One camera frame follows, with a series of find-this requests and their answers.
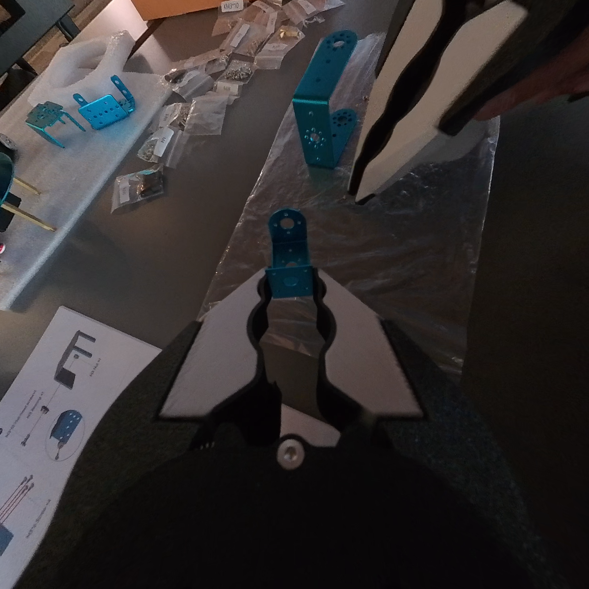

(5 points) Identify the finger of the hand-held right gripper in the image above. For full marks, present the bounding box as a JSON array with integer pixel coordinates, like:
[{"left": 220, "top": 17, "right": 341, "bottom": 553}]
[
  {"left": 356, "top": 2, "right": 529, "bottom": 205},
  {"left": 348, "top": 0, "right": 442, "bottom": 195}
]

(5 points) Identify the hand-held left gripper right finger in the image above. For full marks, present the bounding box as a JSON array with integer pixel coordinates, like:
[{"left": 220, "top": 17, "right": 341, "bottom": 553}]
[{"left": 316, "top": 269, "right": 425, "bottom": 419}]

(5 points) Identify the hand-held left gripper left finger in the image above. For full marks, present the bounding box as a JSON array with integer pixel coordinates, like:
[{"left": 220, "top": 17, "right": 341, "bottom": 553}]
[{"left": 157, "top": 271, "right": 269, "bottom": 420}]

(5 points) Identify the large blue U bracket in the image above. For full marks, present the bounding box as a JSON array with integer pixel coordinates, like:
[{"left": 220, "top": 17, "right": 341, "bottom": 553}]
[{"left": 292, "top": 29, "right": 360, "bottom": 168}]

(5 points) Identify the small blue U bracket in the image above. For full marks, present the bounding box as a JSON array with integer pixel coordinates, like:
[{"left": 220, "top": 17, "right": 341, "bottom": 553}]
[{"left": 267, "top": 208, "right": 319, "bottom": 300}]

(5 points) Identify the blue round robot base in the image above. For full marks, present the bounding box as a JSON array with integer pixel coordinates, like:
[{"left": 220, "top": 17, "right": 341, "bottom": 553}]
[{"left": 0, "top": 133, "right": 24, "bottom": 233}]

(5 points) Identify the dark grey desk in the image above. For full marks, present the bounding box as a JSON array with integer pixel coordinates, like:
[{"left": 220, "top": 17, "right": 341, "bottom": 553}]
[{"left": 0, "top": 0, "right": 589, "bottom": 589}]

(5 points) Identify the person's right hand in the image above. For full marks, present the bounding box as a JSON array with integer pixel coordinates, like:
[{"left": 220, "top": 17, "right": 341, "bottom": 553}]
[{"left": 474, "top": 39, "right": 589, "bottom": 122}]

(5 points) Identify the clear plastic bag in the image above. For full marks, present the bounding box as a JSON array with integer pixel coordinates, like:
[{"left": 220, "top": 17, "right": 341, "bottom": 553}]
[{"left": 198, "top": 32, "right": 500, "bottom": 383}]

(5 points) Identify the white instruction manual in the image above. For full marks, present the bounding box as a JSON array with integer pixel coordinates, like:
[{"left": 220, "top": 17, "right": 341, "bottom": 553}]
[{"left": 0, "top": 306, "right": 163, "bottom": 589}]

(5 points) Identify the pile of small screw bags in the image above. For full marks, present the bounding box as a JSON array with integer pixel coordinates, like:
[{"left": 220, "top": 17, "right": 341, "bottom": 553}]
[{"left": 110, "top": 0, "right": 346, "bottom": 214}]

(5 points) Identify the orange cardboard box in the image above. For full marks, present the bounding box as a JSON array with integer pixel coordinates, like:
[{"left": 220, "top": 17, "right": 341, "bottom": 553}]
[{"left": 131, "top": 0, "right": 249, "bottom": 21}]

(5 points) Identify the white foam sheet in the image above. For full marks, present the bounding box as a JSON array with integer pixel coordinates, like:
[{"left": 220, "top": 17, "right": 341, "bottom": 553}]
[{"left": 0, "top": 83, "right": 185, "bottom": 314}]

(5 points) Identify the blue perforated bracket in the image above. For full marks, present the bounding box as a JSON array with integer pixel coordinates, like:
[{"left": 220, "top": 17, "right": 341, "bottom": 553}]
[{"left": 73, "top": 75, "right": 136, "bottom": 131}]

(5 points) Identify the blue flat bracket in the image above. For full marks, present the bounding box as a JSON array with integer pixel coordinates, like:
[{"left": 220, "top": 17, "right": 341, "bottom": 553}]
[{"left": 25, "top": 102, "right": 88, "bottom": 149}]

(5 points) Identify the white foam ring block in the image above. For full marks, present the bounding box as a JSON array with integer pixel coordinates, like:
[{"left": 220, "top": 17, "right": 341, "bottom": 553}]
[{"left": 28, "top": 30, "right": 148, "bottom": 109}]

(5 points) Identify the wooden table with dark frame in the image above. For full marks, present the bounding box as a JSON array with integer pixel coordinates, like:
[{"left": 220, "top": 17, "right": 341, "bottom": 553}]
[{"left": 0, "top": 0, "right": 76, "bottom": 93}]

